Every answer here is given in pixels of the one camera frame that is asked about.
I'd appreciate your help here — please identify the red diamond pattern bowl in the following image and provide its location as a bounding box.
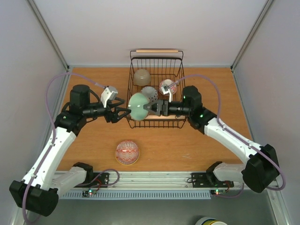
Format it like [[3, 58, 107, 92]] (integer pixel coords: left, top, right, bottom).
[[141, 86, 158, 102]]

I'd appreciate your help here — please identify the mint green bowl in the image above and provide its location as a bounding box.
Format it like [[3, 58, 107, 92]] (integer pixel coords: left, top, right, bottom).
[[128, 93, 149, 121]]

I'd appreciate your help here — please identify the black wire dish rack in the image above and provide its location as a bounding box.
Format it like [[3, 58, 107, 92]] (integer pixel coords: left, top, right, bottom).
[[127, 49, 186, 128]]

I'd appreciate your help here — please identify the orange floral white bowl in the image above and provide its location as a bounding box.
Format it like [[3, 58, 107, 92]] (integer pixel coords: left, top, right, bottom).
[[158, 79, 177, 94]]

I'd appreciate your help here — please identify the beige leaf pattern bowl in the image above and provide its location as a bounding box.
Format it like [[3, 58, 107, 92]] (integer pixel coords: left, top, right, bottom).
[[133, 69, 151, 86]]

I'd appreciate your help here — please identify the red zigzag pattern bowl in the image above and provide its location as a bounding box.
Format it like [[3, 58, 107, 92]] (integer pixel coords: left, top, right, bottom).
[[115, 140, 140, 165]]

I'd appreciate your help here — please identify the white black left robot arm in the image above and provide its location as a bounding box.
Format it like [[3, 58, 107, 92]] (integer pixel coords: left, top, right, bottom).
[[9, 84, 131, 217]]

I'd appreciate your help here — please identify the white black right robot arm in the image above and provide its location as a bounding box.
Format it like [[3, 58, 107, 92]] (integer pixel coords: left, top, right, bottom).
[[143, 86, 280, 193]]

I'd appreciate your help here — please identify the left small circuit board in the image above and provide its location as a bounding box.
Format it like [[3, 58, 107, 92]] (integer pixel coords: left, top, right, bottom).
[[82, 190, 97, 197]]

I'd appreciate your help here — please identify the small circuit board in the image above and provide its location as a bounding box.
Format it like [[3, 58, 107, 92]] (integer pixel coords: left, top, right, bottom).
[[82, 190, 97, 197], [210, 189, 228, 195]]

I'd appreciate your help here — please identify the right small circuit board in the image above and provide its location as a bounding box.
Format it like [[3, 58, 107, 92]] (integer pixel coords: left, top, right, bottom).
[[210, 189, 228, 195]]

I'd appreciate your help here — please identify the white yellow blue container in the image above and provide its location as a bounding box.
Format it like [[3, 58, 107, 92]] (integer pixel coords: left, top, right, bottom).
[[195, 217, 227, 225]]

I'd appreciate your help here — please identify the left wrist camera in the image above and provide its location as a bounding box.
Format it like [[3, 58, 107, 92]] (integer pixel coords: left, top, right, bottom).
[[100, 86, 118, 108]]

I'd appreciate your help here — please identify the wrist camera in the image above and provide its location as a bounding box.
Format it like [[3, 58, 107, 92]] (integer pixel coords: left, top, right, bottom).
[[160, 84, 177, 103], [100, 86, 118, 108]]

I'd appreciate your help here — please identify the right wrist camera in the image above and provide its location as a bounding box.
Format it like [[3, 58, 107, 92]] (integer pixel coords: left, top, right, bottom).
[[160, 84, 177, 103]]

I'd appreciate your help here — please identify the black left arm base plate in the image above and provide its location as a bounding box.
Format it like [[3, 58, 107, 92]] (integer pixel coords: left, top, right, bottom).
[[74, 172, 110, 188]]

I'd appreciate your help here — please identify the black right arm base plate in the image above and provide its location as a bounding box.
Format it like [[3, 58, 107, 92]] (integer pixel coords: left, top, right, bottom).
[[191, 172, 234, 188]]

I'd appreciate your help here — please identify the slotted grey cable duct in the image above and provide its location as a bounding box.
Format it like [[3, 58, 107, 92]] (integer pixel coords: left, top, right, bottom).
[[62, 190, 211, 200]]

